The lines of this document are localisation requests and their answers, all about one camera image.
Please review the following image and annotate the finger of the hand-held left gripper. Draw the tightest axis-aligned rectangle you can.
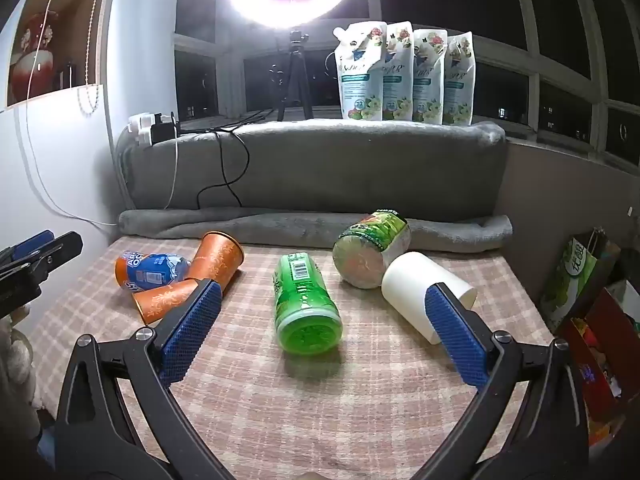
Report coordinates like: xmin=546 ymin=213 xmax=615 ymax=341
xmin=0 ymin=230 xmax=56 ymax=264
xmin=0 ymin=231 xmax=84 ymax=319

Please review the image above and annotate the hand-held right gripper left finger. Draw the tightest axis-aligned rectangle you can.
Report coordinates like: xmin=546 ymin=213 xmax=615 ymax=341
xmin=54 ymin=279 xmax=223 ymax=480

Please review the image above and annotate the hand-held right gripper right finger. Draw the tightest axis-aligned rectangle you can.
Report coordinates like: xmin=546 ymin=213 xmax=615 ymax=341
xmin=415 ymin=282 xmax=590 ymax=480

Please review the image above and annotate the green plastic bottle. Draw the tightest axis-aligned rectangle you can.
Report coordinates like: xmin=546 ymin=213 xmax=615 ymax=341
xmin=272 ymin=253 xmax=344 ymax=354

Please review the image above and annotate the orange patterned paper cup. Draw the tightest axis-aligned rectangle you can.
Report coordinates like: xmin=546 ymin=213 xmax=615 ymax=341
xmin=186 ymin=231 xmax=245 ymax=297
xmin=132 ymin=278 xmax=203 ymax=325

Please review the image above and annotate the white paper cup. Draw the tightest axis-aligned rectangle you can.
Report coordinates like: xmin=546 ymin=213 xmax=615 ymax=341
xmin=381 ymin=252 xmax=477 ymax=346

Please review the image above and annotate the blue label bottle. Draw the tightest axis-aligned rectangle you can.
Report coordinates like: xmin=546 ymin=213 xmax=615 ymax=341
xmin=115 ymin=252 xmax=193 ymax=293

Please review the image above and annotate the pink checked blanket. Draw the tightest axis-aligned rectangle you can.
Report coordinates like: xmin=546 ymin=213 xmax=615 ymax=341
xmin=30 ymin=237 xmax=556 ymax=480

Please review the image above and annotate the pale fuzzy cloth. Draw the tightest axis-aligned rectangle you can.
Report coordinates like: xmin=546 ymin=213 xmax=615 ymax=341
xmin=0 ymin=305 xmax=38 ymax=413

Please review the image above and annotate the green-label jar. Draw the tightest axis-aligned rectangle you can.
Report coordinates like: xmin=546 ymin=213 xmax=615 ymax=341
xmin=332 ymin=208 xmax=412 ymax=289

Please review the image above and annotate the green paper bag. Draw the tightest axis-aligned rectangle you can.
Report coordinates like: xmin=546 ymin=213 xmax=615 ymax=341
xmin=540 ymin=229 xmax=621 ymax=333

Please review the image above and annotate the red cardboard box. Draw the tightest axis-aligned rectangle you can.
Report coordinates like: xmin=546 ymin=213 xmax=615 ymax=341
xmin=557 ymin=287 xmax=640 ymax=453

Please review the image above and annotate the white power strip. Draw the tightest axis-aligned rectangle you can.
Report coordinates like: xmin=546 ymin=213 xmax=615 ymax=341
xmin=127 ymin=112 xmax=166 ymax=149

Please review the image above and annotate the black power adapter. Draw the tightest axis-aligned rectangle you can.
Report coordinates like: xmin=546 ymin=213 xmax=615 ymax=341
xmin=151 ymin=112 xmax=181 ymax=145

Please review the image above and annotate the grey fleece blanket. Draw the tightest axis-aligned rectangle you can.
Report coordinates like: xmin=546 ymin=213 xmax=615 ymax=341
xmin=114 ymin=119 xmax=514 ymax=254

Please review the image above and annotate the black tripod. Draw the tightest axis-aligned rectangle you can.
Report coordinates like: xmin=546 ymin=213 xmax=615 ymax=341
xmin=269 ymin=30 xmax=315 ymax=122

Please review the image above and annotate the white refill pouch with spout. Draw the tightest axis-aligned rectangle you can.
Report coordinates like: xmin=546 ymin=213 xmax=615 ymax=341
xmin=333 ymin=21 xmax=388 ymax=121

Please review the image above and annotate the thin white wall cable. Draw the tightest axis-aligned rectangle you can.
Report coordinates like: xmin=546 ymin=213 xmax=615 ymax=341
xmin=14 ymin=0 xmax=118 ymax=227

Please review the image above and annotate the white charging cable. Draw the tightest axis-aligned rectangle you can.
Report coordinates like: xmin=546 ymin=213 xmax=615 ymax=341
xmin=165 ymin=135 xmax=181 ymax=209

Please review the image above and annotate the black cable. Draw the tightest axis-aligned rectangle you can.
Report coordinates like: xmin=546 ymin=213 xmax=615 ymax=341
xmin=196 ymin=109 xmax=281 ymax=209

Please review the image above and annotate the white bead chain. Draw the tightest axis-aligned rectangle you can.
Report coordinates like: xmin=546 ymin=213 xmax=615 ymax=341
xmin=79 ymin=0 xmax=110 ymax=114

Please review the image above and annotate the wall poster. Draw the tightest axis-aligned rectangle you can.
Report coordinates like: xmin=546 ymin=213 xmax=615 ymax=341
xmin=5 ymin=0 xmax=123 ymax=109

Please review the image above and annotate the white window frame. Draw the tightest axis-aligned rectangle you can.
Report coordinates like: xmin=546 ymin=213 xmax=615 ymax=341
xmin=174 ymin=0 xmax=640 ymax=176

